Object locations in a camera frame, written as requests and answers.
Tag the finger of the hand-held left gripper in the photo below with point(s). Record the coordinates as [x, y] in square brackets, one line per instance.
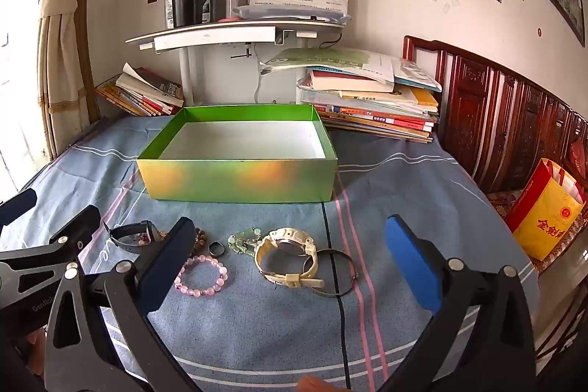
[69, 229]
[16, 208]

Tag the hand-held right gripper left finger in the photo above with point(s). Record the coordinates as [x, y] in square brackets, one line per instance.
[167, 268]

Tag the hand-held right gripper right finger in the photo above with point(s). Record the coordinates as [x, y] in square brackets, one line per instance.
[409, 263]

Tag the black wristwatch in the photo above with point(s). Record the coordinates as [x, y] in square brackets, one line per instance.
[124, 246]

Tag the green jade pendant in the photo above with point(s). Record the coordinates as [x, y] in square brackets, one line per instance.
[239, 246]

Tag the green cardboard box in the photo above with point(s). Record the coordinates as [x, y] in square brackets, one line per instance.
[229, 180]

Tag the cream wristwatch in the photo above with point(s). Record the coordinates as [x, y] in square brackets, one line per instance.
[289, 246]

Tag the person's left hand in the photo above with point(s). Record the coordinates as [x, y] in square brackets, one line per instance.
[34, 350]

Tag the person's right hand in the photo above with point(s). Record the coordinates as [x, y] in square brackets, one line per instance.
[314, 385]

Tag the silver bangle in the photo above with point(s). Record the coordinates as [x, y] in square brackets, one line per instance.
[333, 294]

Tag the blue striped blanket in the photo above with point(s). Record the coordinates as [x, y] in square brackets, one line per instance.
[275, 327]

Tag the window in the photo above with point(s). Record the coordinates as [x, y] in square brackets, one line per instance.
[18, 75]

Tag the red yellow box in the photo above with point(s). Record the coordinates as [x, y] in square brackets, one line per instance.
[542, 213]

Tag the small stack of books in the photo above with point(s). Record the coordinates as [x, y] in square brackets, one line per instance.
[147, 96]

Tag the large stack of books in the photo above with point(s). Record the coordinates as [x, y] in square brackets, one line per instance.
[367, 107]

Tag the beige curtain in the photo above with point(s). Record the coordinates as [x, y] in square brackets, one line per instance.
[59, 52]

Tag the dark red wooden headboard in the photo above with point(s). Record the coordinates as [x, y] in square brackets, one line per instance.
[473, 107]

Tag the clear plastic folder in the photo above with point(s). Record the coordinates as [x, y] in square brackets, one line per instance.
[285, 11]

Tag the white wall shelf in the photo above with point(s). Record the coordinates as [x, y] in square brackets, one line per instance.
[206, 34]

